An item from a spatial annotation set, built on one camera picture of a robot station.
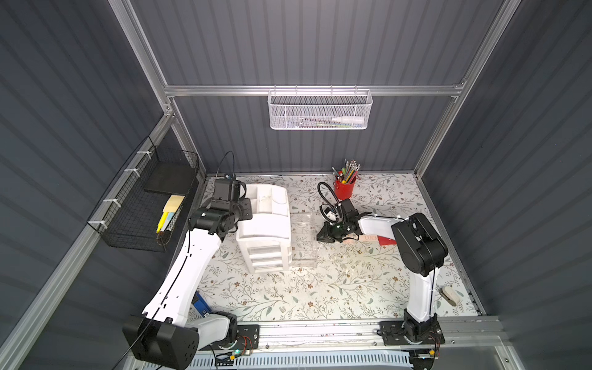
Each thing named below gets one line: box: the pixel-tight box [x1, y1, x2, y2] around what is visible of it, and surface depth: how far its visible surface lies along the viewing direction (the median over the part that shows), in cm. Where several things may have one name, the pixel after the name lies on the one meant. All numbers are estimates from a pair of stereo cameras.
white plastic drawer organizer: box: [235, 184, 293, 275], surface depth 79 cm
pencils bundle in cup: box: [331, 158, 361, 185], surface depth 104 cm
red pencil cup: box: [333, 177, 357, 200], surface depth 108 cm
